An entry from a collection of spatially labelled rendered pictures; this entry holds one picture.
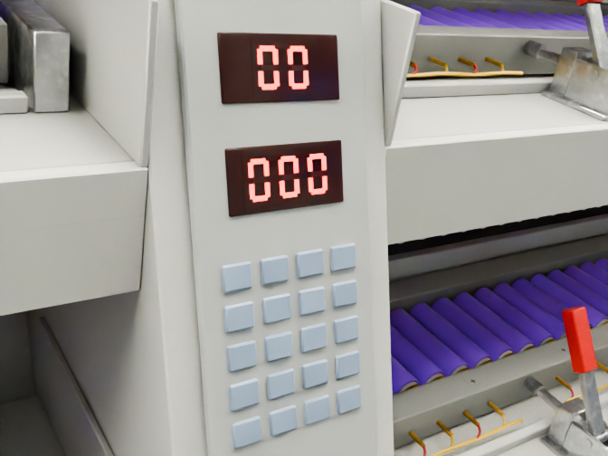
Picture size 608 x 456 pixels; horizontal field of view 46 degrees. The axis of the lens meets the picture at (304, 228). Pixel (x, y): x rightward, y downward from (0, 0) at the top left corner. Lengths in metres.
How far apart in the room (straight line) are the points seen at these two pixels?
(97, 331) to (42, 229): 0.09
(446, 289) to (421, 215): 0.22
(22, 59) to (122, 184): 0.07
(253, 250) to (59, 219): 0.06
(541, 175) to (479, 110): 0.04
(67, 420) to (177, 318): 0.14
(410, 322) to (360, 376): 0.20
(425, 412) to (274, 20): 0.24
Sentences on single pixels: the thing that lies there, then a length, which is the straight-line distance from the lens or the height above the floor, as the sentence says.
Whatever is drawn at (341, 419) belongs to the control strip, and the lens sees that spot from 0.28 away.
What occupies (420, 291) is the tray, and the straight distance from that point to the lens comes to 0.51.
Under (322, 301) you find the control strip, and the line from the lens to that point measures 0.26.
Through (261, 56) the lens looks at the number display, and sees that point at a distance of 0.24.
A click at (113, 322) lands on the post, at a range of 0.28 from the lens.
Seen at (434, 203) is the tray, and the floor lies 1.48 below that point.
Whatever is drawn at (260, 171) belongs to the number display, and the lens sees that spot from 0.24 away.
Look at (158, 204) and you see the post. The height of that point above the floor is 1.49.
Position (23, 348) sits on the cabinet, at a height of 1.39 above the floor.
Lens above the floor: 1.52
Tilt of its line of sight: 9 degrees down
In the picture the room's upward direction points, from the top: 3 degrees counter-clockwise
